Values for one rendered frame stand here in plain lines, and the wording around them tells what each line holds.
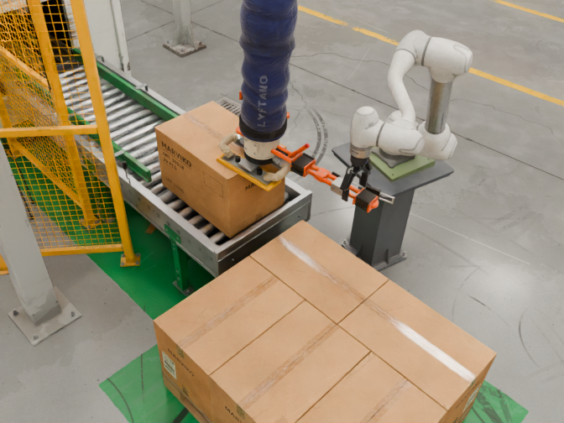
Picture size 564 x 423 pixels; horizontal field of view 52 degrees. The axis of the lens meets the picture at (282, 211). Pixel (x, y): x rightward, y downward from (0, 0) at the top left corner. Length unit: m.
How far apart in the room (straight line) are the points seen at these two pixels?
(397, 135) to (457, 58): 0.54
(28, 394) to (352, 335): 1.68
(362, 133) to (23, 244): 1.78
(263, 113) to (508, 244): 2.15
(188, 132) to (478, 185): 2.34
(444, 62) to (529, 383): 1.77
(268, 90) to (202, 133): 0.69
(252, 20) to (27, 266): 1.72
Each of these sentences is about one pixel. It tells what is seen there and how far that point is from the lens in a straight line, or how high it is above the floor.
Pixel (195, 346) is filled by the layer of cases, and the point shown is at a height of 0.54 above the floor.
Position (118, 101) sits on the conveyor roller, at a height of 0.52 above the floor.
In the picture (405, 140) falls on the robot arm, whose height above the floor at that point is 1.44.
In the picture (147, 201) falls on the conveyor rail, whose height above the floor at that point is 0.56.
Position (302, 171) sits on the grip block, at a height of 1.06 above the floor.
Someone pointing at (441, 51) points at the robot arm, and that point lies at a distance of 2.69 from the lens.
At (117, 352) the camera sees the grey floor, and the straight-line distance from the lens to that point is 3.37.
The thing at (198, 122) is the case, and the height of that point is 0.95.
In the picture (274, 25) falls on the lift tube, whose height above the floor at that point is 1.73.
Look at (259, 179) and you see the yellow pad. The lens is 2.78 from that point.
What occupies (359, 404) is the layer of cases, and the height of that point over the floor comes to 0.54.
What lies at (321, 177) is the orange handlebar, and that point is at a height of 1.07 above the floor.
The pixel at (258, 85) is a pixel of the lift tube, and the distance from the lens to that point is 2.53.
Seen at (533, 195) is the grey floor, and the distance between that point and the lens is 4.66.
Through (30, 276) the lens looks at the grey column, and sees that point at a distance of 3.32.
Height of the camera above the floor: 2.72
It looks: 42 degrees down
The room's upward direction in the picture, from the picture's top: 3 degrees clockwise
